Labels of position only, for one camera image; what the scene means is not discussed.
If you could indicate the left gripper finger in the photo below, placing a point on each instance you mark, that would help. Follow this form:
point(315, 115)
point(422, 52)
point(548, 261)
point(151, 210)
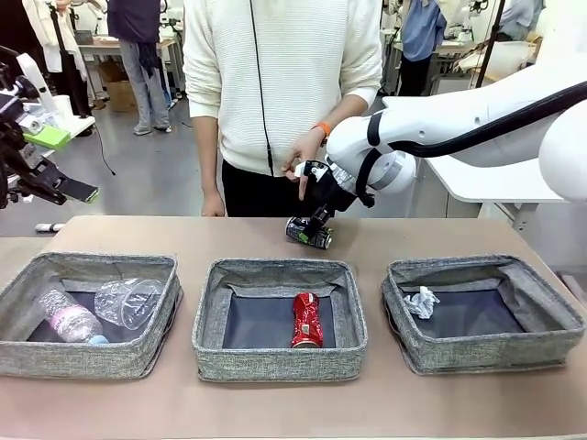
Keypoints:
point(59, 188)
point(46, 137)

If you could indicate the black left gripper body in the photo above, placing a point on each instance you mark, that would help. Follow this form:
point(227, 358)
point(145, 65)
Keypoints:
point(11, 160)

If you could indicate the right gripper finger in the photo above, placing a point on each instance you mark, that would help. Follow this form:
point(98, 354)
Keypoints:
point(312, 227)
point(326, 222)

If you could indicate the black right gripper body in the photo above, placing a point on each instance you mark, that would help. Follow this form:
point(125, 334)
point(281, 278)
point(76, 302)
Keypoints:
point(328, 190)

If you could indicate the crushed black can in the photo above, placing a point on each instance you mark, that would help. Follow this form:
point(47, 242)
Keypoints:
point(293, 229)

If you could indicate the crushed red can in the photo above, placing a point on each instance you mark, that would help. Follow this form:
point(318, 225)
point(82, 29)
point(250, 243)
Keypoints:
point(306, 321)

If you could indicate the white paper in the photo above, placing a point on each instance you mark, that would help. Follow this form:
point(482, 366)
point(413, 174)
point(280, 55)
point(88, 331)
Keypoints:
point(421, 302)

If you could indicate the clear bottle pink label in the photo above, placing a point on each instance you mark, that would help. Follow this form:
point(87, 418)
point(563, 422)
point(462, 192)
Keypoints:
point(69, 316)

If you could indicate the clear plastic cup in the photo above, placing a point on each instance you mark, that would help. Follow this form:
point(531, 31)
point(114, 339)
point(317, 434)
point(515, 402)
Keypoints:
point(128, 304)

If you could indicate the person's left forearm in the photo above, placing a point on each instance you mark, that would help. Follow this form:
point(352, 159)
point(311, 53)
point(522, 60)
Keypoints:
point(344, 110)

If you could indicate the person's right forearm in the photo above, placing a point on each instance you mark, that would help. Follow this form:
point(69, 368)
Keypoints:
point(207, 156)

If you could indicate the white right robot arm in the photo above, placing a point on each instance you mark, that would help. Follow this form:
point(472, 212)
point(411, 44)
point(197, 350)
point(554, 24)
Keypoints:
point(458, 119)

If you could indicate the person's left hand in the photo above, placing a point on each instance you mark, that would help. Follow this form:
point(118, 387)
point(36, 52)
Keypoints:
point(305, 153)

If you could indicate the person's right hand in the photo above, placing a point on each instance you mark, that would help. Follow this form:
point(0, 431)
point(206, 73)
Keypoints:
point(213, 206)

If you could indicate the white paper cup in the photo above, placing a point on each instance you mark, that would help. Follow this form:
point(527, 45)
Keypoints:
point(66, 107)

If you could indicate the white side table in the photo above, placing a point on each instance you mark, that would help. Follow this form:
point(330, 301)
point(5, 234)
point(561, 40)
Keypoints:
point(80, 124)

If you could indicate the white marker pen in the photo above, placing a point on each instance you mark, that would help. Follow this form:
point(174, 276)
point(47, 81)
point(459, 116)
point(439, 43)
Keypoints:
point(48, 227)

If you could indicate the orange wrist watch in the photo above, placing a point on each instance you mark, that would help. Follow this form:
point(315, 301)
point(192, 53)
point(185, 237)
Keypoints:
point(324, 129)

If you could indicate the brown cardboard box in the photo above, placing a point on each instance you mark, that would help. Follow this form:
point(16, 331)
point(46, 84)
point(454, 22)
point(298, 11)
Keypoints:
point(121, 96)

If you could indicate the wooden background desk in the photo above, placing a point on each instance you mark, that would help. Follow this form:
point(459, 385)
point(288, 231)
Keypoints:
point(98, 43)

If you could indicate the person in white coat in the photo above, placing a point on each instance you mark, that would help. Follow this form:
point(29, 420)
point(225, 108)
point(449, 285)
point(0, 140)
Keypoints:
point(39, 27)

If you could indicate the person in black clothes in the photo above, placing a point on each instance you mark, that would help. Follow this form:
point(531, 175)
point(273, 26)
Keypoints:
point(14, 27)

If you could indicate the person in white sweater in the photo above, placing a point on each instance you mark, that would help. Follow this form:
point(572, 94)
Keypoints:
point(284, 82)

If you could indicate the grey fabric basket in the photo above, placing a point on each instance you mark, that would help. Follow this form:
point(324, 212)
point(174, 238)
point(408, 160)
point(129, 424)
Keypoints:
point(275, 362)
point(69, 357)
point(481, 353)

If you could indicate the person in grey trousers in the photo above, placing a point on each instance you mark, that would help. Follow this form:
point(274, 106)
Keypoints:
point(133, 18)

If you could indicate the white background table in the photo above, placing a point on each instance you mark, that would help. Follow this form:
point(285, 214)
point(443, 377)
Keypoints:
point(481, 183)

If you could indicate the person in blue shirt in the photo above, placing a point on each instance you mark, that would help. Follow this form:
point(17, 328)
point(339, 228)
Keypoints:
point(419, 32)

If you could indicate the black stand pole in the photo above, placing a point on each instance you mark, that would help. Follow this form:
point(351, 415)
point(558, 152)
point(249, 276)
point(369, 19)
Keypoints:
point(487, 50)

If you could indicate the white translucent container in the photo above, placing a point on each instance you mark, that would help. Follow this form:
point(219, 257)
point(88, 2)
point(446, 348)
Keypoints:
point(509, 55)

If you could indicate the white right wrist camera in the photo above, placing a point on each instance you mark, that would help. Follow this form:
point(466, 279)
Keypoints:
point(302, 169)

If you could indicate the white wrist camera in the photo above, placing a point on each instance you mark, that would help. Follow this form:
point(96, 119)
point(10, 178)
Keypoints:
point(39, 87)
point(302, 169)

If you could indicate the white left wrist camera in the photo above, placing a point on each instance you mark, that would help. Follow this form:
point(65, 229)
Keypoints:
point(39, 87)

